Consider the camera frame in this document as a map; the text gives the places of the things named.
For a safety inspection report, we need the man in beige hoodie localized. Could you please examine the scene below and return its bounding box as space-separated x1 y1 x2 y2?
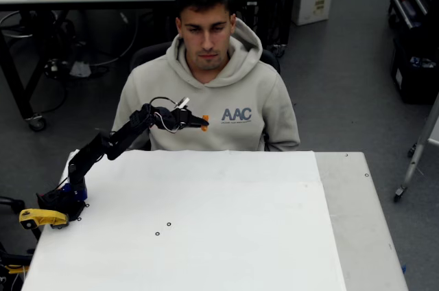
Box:
111 0 302 152

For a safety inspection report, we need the black office chair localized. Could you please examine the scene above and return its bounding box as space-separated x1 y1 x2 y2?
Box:
129 42 281 152

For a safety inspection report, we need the white sheet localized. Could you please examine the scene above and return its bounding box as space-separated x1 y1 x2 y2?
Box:
21 149 347 291

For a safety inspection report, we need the white object on floor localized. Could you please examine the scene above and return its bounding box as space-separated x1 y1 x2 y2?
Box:
69 60 92 78

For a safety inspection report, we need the black and yellow clamp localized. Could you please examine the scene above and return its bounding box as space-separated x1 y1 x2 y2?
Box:
0 242 34 285

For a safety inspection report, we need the black bin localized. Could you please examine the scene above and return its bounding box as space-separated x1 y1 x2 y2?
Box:
390 35 439 105

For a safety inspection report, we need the grey metal stand with caster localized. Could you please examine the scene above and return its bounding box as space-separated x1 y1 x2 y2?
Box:
393 93 439 203

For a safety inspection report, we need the black camera cable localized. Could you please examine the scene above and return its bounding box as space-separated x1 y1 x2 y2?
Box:
149 96 180 107

